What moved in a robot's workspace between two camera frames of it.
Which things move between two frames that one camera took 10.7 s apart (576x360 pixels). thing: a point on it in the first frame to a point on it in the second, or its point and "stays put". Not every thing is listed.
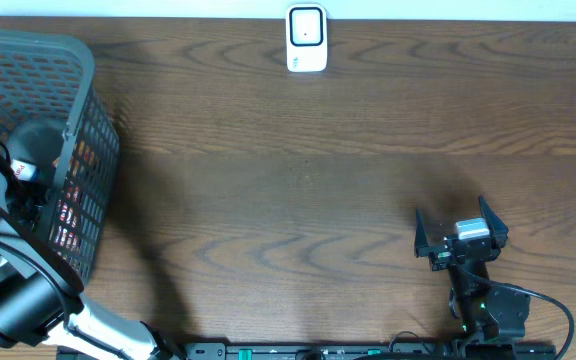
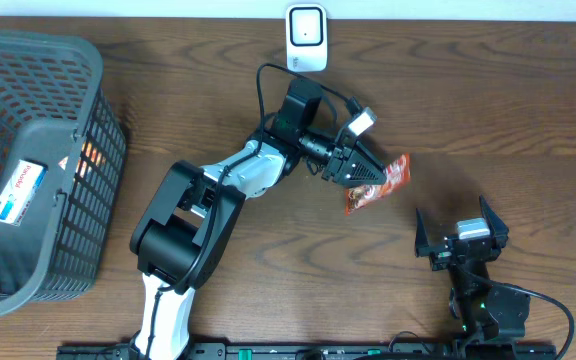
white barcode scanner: x=306 y=37 stays put
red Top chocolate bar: x=67 y=235 to x=397 y=174
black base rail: x=318 y=351 stays put
